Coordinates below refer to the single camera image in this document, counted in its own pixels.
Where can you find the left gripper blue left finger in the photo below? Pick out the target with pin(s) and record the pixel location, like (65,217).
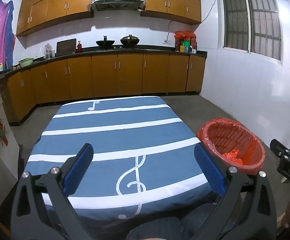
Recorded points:
(74,168)

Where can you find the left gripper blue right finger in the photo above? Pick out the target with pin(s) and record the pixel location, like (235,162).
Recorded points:
(212,173)

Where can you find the small red plastic bag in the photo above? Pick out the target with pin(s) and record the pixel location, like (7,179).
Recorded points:
(233,156)

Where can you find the red plastic trash basket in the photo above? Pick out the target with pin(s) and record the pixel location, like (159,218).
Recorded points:
(221,135)

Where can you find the lower wooden kitchen cabinets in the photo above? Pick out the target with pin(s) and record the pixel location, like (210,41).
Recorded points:
(101,74)

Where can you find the blue white striped tablecloth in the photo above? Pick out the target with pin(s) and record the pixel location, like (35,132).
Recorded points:
(143,162)

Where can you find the green basin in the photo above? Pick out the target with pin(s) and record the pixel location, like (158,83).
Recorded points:
(25,62)

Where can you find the glass jar on counter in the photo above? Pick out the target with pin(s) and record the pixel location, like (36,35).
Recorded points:
(49,52)

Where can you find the dark cutting board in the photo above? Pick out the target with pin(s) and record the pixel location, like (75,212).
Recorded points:
(66,47)

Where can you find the red bottle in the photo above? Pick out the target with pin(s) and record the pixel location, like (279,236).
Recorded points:
(79,47)

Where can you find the black wok left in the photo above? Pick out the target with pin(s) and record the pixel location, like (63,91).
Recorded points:
(105,43)

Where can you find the red bag with condiments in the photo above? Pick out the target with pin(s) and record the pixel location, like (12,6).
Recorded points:
(185,41)

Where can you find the black wok with lid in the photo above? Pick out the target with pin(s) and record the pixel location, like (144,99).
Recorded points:
(129,41)

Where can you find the barred window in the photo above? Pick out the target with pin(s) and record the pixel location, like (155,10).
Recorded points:
(252,26)

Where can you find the upper wooden cabinets left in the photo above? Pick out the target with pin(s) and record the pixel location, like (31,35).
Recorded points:
(36,15)

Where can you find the upper wooden cabinets right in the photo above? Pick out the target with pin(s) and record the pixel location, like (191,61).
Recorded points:
(183,11)

